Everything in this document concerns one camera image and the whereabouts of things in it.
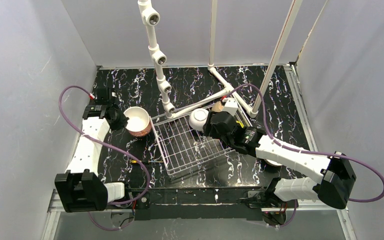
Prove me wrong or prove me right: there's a white wire dish rack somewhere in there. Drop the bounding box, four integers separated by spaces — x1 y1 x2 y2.
152 112 234 179

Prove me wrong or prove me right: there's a yellow-green bowl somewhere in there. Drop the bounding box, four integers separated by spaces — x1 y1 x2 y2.
236 120 245 128

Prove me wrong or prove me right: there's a white PVC pipe frame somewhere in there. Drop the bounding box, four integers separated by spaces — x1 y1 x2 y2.
137 0 304 120

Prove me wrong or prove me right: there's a beige bowl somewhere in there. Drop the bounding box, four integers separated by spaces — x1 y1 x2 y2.
211 101 224 113

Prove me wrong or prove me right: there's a white bowl with tan outside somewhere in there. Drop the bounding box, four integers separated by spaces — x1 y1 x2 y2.
264 159 283 167

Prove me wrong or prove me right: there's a pale grey bowl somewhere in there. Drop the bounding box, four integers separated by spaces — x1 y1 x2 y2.
188 108 209 132

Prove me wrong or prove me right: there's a white bowl with brown outside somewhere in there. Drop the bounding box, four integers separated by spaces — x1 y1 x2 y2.
123 106 152 138

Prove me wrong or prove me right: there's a yellow handled screwdriver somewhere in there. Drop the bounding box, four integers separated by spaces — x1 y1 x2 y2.
130 159 164 165

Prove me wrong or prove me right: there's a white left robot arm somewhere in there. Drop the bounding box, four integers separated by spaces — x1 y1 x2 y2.
54 87 128 213

